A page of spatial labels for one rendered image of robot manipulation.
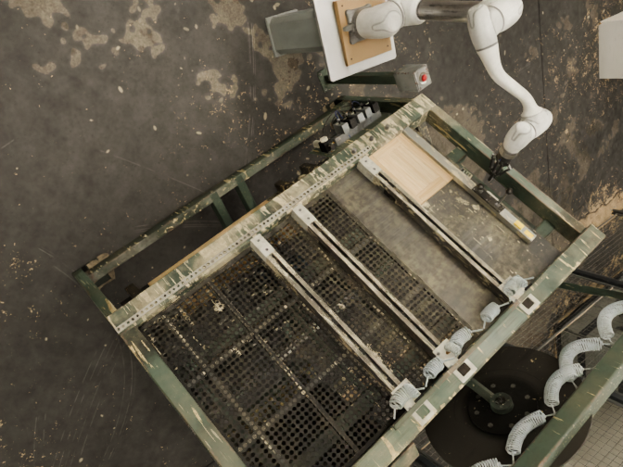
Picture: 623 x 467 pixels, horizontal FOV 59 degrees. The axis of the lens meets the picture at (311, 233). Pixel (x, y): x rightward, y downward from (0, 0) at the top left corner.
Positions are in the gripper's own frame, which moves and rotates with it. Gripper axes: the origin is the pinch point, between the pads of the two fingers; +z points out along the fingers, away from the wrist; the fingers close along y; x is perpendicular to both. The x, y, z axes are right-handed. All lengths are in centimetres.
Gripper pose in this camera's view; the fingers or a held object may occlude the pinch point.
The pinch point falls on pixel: (492, 175)
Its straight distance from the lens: 314.1
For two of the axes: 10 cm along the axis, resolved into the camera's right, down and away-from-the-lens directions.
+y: -6.7, -6.8, 3.0
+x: -7.4, 5.7, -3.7
